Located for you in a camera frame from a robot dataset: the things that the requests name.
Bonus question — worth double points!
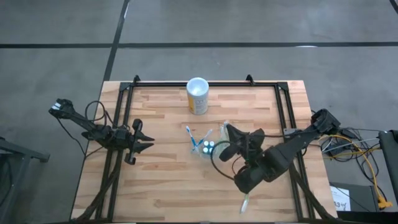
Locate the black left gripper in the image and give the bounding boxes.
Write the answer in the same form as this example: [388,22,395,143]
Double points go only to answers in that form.
[119,118,155,166]

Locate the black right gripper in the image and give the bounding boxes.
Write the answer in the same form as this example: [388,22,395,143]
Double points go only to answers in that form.
[218,123,267,166]

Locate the blue white toothbrush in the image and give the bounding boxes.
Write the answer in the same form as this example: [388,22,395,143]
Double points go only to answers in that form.
[185,125,199,151]
[197,129,214,147]

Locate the clear acrylic organizer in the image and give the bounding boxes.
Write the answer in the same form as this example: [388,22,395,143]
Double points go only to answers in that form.
[186,123,233,161]

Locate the white wipes canister yellow label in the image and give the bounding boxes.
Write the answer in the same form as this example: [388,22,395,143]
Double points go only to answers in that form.
[185,77,210,116]

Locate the black power brick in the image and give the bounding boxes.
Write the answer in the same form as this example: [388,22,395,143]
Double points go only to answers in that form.
[337,128,358,140]

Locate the white paper sheet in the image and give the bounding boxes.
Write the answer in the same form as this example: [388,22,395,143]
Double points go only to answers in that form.
[330,185,351,212]

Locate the black metal stand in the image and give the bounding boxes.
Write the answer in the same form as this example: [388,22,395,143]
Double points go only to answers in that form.
[0,136,50,224]

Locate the black flat case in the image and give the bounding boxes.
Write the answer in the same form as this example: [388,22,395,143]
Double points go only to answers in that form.
[328,182,381,213]

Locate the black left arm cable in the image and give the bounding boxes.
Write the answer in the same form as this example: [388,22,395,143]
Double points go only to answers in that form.
[84,100,131,129]

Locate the black aluminium rig frame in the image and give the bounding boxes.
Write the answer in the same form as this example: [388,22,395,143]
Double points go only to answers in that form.
[70,74,338,224]

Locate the black cable bundle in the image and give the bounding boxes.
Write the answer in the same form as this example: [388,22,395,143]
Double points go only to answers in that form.
[320,124,384,162]

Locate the grey floor cable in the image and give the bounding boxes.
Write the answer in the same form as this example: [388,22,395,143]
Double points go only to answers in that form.
[321,138,379,153]

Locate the yellow floor cable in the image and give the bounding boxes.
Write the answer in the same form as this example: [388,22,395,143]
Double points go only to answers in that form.
[317,133,393,208]

